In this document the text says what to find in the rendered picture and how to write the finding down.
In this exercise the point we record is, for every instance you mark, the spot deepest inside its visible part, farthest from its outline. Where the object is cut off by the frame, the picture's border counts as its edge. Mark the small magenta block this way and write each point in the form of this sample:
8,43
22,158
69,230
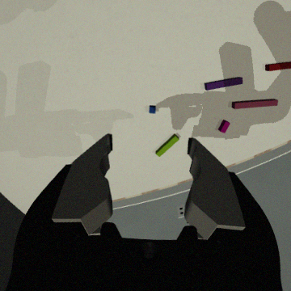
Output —
224,126

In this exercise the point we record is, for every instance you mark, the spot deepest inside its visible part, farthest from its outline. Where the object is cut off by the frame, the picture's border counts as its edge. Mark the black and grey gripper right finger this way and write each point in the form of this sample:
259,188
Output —
224,211

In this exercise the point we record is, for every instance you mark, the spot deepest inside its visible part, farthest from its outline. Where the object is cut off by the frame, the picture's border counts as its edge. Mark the lime green rectangular bar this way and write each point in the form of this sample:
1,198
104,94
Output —
167,145

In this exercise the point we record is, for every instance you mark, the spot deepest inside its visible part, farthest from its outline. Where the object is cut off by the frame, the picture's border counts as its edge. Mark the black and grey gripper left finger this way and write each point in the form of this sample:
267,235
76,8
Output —
75,203

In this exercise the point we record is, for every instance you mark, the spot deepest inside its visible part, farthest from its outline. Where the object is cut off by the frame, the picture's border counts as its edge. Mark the pink rod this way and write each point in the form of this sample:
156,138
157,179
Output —
254,103

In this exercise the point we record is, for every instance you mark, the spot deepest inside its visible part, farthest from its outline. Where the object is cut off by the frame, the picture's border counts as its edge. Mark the dark red rod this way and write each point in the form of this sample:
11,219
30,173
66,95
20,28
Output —
278,66

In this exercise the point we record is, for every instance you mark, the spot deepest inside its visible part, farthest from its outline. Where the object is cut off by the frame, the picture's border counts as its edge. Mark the small blue cube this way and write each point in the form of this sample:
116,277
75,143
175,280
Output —
152,109

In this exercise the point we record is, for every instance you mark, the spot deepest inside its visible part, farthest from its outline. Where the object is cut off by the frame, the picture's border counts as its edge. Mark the dark purple rod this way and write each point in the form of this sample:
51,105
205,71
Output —
223,83

